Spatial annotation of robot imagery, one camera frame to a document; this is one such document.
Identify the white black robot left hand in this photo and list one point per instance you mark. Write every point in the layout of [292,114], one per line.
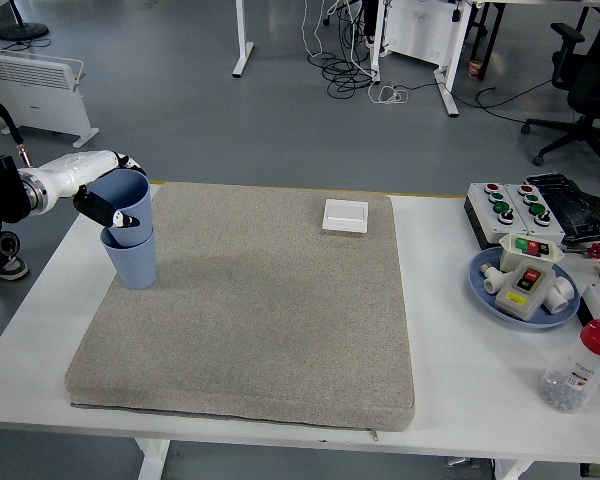
[75,170]

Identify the blue ribbed plastic cup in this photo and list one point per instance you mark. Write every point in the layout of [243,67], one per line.
[130,197]
[135,265]

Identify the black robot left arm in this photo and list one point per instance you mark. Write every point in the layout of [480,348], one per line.
[0,195]

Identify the white push-button control box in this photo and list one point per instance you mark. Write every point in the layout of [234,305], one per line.
[485,220]
[552,230]

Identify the person's shoe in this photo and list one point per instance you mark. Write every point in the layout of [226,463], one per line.
[15,270]

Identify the black fan stand base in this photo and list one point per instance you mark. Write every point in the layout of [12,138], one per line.
[24,32]

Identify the white desk leg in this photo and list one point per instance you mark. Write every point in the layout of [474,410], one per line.
[242,35]
[447,95]

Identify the grey-brown cushion mat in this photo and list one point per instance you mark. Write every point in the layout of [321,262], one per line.
[280,325]

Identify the blue round plate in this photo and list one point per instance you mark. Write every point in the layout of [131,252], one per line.
[480,295]

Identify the white table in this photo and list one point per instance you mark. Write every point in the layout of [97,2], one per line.
[455,375]

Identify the white pipe fitting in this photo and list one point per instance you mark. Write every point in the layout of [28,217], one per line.
[562,295]
[492,285]

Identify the black ridged tool case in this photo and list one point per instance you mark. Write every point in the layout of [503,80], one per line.
[575,205]

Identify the black office chair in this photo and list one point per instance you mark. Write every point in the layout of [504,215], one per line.
[592,90]

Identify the emergency stop button box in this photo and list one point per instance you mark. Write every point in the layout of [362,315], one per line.
[597,300]

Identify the clear bottle with red cap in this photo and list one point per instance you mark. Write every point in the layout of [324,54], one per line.
[577,370]

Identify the white wall switch plate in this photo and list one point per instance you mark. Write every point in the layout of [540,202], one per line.
[345,216]

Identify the cream three-button switch box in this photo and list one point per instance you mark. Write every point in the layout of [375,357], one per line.
[512,257]

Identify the grey red-black switch box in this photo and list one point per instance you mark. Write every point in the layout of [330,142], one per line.
[515,300]

